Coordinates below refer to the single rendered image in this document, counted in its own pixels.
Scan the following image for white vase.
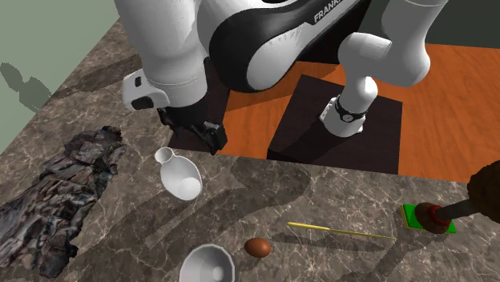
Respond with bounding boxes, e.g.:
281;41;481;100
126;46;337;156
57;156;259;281
154;147;204;202

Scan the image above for white bowl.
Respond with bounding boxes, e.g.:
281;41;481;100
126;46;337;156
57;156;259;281
178;243;237;282

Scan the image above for brown egg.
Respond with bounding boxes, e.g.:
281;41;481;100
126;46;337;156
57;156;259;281
244;237;272;259

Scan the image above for dark patterned crumpled cloth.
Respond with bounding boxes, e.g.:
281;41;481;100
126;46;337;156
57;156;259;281
0;125;128;280

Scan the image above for thin yellow stick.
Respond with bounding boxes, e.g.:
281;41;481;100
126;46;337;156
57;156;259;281
287;221;397;241

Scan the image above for dark robot stand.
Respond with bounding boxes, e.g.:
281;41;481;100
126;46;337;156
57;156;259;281
266;74;404;175

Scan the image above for brown dumbbell-shaped object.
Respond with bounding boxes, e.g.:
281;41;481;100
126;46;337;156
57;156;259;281
414;159;500;236

